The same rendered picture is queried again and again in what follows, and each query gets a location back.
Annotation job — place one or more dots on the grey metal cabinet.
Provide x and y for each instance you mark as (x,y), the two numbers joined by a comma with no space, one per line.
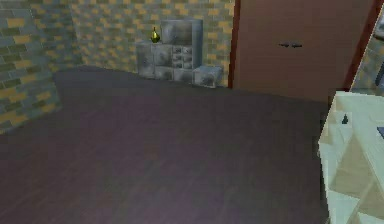
(173,53)

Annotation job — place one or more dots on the small black object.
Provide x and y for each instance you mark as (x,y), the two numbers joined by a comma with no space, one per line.
(345,119)

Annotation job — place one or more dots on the dark blue flat object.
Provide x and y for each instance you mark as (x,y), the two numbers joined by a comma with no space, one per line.
(380,131)

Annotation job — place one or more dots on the yellow vase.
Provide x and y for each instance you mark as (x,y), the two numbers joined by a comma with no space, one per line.
(155,36)

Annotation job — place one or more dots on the brown room door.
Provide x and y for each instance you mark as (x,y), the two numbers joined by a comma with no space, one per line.
(293,46)

